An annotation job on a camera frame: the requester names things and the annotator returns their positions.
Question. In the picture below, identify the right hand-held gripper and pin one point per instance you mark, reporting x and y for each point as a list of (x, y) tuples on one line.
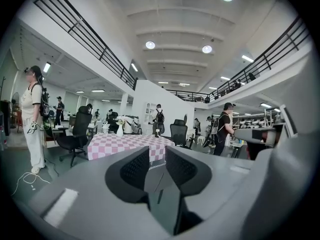
[(287, 174)]

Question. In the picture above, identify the tube ceiling light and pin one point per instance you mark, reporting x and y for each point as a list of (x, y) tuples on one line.
[(247, 58), (47, 67), (134, 67)]

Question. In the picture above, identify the checkered cloth table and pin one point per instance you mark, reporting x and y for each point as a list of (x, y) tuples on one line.
[(120, 144)]

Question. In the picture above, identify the white flower bouquet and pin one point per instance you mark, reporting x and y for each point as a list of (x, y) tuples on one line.
[(121, 120)]

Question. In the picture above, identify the metal storage shelf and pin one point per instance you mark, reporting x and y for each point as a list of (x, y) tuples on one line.
[(252, 120)]

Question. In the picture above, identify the black coat stand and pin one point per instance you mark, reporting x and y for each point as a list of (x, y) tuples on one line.
[(3, 89)]

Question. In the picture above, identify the white arched cabinet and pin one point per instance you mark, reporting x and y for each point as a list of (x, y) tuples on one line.
[(148, 116)]

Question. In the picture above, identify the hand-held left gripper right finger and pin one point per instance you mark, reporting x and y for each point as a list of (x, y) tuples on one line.
[(185, 170)]

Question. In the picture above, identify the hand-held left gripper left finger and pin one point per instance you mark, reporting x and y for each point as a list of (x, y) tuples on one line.
[(130, 174)]

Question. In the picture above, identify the black balcony railing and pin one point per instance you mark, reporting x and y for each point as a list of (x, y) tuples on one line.
[(262, 64), (85, 34)]

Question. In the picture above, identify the white vase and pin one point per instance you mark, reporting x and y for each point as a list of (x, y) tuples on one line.
[(119, 131)]

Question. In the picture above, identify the black mesh office chair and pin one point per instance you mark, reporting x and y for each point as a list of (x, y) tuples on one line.
[(81, 124), (178, 131)]

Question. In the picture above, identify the white ornate side table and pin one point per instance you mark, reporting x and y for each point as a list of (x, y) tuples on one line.
[(200, 136)]

